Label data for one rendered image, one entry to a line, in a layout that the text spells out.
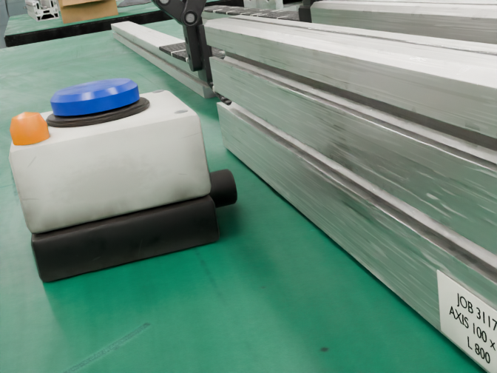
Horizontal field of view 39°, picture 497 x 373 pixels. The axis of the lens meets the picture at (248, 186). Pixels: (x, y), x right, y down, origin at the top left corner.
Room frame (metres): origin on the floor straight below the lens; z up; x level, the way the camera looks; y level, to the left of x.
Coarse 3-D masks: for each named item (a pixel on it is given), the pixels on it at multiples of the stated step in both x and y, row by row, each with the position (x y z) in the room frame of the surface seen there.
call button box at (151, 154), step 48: (144, 96) 0.35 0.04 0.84; (48, 144) 0.28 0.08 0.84; (96, 144) 0.28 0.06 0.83; (144, 144) 0.29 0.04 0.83; (192, 144) 0.29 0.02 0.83; (48, 192) 0.28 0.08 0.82; (96, 192) 0.28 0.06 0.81; (144, 192) 0.28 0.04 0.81; (192, 192) 0.29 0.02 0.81; (48, 240) 0.28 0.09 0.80; (96, 240) 0.28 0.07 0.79; (144, 240) 0.28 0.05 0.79; (192, 240) 0.29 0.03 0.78
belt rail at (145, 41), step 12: (120, 24) 1.51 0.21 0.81; (132, 24) 1.45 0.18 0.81; (120, 36) 1.43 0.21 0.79; (132, 36) 1.19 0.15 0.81; (144, 36) 1.11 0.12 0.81; (156, 36) 1.08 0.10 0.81; (168, 36) 1.04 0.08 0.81; (132, 48) 1.23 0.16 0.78; (144, 48) 1.11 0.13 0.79; (156, 48) 0.93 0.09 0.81; (156, 60) 0.95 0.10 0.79; (168, 60) 0.84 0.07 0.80; (180, 60) 0.75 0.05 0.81; (168, 72) 0.86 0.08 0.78; (180, 72) 0.78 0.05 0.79; (192, 72) 0.70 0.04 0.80; (192, 84) 0.71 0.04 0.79; (204, 84) 0.68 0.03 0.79; (204, 96) 0.66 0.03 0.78
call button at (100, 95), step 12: (84, 84) 0.33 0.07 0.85; (96, 84) 0.32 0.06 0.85; (108, 84) 0.32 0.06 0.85; (120, 84) 0.31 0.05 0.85; (132, 84) 0.32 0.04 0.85; (60, 96) 0.31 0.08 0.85; (72, 96) 0.30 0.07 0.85; (84, 96) 0.30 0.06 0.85; (96, 96) 0.30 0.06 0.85; (108, 96) 0.30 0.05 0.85; (120, 96) 0.31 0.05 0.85; (132, 96) 0.31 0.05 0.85; (60, 108) 0.31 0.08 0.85; (72, 108) 0.30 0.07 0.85; (84, 108) 0.30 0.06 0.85; (96, 108) 0.30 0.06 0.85; (108, 108) 0.30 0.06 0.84
